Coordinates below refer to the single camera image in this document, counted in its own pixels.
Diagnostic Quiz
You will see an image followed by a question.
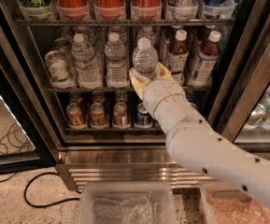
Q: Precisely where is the red cola can middle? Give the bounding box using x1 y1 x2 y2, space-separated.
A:
96 0 124 20

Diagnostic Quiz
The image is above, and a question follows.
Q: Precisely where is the clear water bottle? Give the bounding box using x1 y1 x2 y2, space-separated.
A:
72 34 103 90
132 37 158 79
105 33 128 88

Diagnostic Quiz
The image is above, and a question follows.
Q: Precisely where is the green white can middle shelf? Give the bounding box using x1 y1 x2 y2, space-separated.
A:
45 50 76 89

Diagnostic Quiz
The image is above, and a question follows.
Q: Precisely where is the clear bin with pink wrap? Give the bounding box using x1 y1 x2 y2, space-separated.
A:
199 181 270 224

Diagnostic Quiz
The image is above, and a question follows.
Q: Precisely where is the red cola can right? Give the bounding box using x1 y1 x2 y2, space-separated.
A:
133 0 161 20

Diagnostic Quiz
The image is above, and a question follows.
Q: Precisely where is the blue silver can top left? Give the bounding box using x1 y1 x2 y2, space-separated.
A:
166 0 198 21

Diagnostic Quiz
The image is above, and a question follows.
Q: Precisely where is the tea bottle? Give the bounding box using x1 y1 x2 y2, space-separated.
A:
188 30 221 88
164 30 189 81

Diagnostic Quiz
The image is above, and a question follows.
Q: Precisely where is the clear bin with bubble wrap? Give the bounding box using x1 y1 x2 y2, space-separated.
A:
76 181 177 224

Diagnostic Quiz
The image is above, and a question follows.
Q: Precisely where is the red cola can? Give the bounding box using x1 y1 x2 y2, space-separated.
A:
96 0 124 20
133 0 161 20
57 0 87 20

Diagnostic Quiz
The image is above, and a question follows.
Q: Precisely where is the black power cable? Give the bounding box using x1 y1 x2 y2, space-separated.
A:
23 171 81 209

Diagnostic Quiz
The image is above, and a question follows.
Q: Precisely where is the blue silver can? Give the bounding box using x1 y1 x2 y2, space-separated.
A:
166 0 198 21
202 0 233 19

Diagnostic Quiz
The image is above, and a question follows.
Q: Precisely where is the open fridge glass door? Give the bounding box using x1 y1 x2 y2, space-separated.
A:
0 3 58 176

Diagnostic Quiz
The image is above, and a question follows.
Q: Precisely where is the gold can front right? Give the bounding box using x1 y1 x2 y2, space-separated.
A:
113 103 130 128

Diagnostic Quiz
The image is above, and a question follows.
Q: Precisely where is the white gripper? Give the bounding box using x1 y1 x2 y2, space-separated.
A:
129 63 191 125

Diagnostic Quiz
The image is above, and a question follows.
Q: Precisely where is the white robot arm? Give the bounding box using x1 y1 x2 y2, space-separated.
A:
129 63 270 209

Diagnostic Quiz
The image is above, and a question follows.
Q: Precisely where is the tea bottle left front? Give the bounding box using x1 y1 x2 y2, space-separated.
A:
164 30 189 81

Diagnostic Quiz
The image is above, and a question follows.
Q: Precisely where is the blue can front left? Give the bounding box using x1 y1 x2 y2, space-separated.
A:
135 103 152 128

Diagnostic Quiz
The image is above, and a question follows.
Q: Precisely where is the gold can front middle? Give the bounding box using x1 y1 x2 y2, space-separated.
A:
90 103 107 129

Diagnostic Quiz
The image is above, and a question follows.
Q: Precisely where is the rear water bottle right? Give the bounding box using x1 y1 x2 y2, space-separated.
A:
136 26 157 46

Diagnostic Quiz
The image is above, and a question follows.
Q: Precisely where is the gold can front left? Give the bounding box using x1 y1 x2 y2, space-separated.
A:
66 103 86 129

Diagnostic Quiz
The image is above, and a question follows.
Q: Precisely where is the tea bottle right front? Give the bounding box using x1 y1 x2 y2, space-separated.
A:
188 30 221 88

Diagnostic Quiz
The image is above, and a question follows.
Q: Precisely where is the stainless steel fridge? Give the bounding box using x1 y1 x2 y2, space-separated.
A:
0 0 270 190

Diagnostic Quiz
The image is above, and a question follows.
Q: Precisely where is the red cola can left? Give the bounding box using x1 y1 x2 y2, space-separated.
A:
57 0 87 20

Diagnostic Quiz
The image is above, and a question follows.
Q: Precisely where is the blue silver can top right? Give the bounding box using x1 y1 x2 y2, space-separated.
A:
202 0 233 19

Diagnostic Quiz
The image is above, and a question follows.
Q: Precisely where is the gold can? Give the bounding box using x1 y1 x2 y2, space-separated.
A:
90 103 107 129
66 103 86 129
113 103 130 128

